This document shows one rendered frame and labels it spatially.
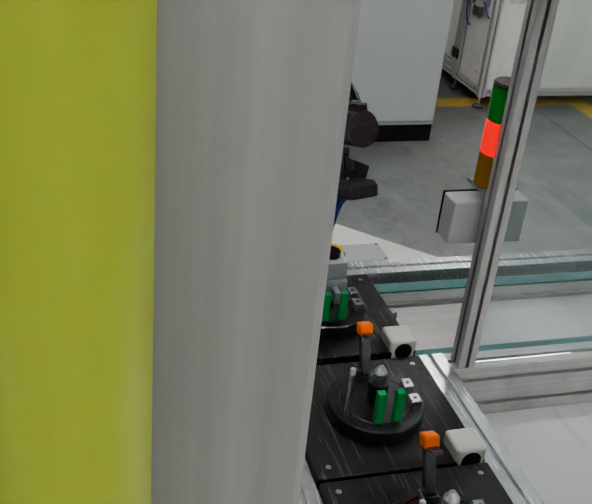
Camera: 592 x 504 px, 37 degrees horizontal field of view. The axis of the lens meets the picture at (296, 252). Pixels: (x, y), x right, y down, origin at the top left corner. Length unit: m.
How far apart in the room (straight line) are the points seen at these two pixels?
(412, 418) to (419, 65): 3.63
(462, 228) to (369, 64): 3.37
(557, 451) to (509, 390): 0.12
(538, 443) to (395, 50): 3.41
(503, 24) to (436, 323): 4.05
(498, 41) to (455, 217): 4.28
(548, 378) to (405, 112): 3.41
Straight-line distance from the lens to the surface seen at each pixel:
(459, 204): 1.31
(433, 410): 1.33
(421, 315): 1.64
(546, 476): 1.45
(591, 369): 1.58
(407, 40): 4.70
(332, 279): 1.43
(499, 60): 5.62
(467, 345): 1.42
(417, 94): 4.83
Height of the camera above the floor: 1.78
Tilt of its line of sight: 29 degrees down
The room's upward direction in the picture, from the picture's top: 6 degrees clockwise
